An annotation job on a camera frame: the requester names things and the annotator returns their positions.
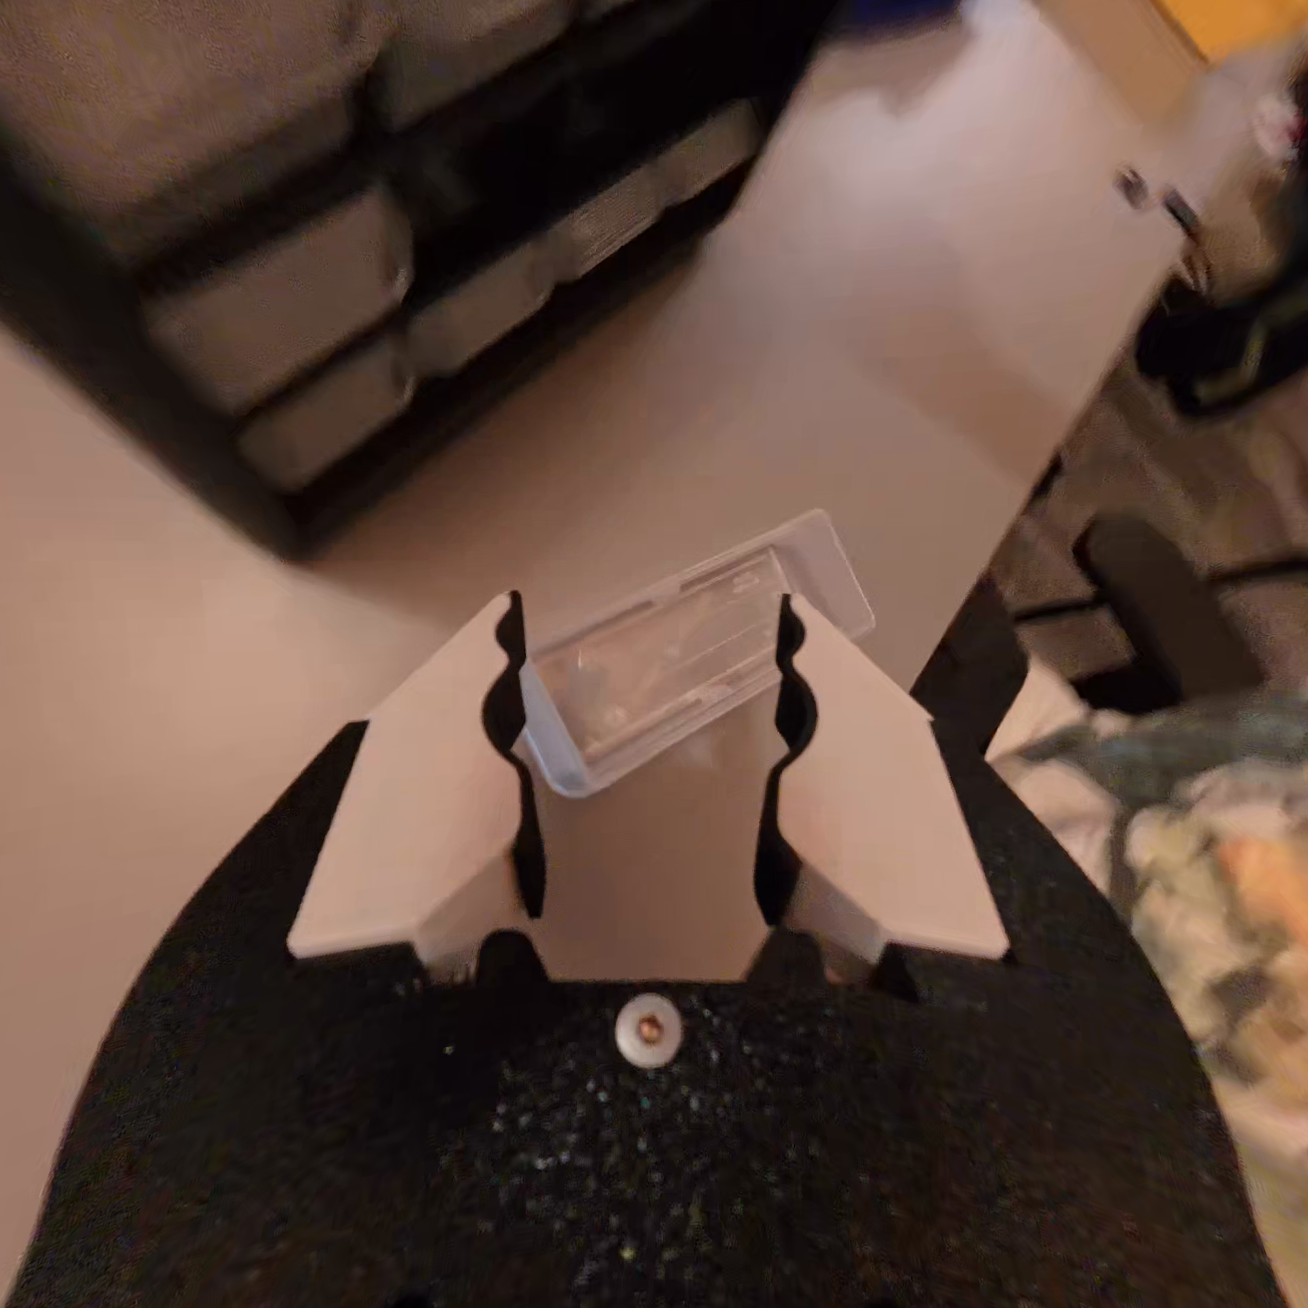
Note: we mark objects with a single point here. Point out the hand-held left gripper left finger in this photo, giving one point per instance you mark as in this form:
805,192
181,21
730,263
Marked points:
420,797

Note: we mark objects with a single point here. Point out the set of frosted cabinet drawers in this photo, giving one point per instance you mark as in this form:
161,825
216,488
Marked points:
276,285

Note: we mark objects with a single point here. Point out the black drawer cabinet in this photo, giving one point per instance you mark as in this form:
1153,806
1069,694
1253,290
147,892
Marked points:
295,519

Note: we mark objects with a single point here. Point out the clear plastic drawer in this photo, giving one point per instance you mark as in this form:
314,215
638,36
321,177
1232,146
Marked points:
663,664

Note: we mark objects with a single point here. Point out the black office chair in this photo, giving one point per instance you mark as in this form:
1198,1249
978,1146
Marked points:
1153,591

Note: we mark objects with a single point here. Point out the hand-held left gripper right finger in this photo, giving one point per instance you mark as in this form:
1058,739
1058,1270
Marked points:
878,806

